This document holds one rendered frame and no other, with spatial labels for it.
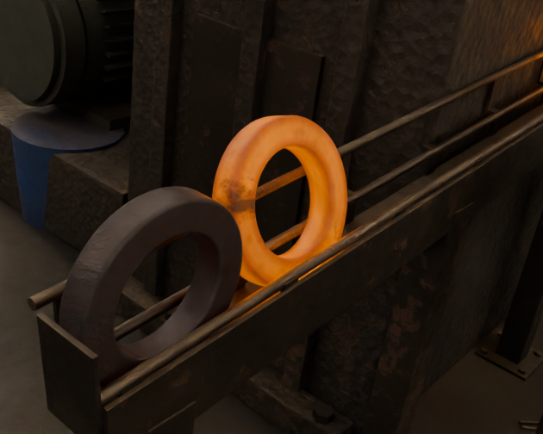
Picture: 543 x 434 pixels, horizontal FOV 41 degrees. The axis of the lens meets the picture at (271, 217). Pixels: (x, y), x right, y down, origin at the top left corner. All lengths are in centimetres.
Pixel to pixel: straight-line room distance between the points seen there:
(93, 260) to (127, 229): 4
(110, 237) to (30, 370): 106
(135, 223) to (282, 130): 24
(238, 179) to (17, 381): 97
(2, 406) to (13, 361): 13
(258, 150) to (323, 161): 11
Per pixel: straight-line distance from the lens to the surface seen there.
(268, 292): 73
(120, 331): 70
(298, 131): 79
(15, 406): 155
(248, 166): 73
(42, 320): 63
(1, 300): 184
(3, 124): 216
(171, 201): 60
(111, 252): 58
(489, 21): 119
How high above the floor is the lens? 104
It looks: 28 degrees down
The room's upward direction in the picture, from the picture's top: 8 degrees clockwise
